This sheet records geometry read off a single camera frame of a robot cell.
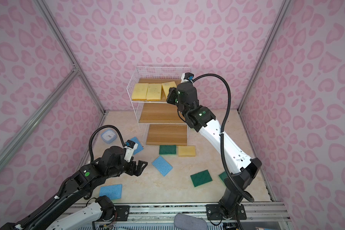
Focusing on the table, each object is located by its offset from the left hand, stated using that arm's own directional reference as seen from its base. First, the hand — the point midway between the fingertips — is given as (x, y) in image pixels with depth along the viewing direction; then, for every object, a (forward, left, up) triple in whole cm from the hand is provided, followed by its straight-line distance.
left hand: (141, 160), depth 72 cm
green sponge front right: (-2, -45, -18) cm, 48 cm away
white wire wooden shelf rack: (+21, -9, +4) cm, 23 cm away
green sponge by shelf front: (+15, -12, -18) cm, 26 cm away
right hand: (+24, -15, +25) cm, 38 cm away
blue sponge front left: (-10, +18, -18) cm, 28 cm away
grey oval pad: (-24, -21, -15) cm, 35 cm away
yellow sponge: (+15, -24, -19) cm, 34 cm away
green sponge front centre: (-3, -32, -18) cm, 37 cm away
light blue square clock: (+29, +33, -21) cm, 48 cm away
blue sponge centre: (+5, -9, -19) cm, 21 cm away
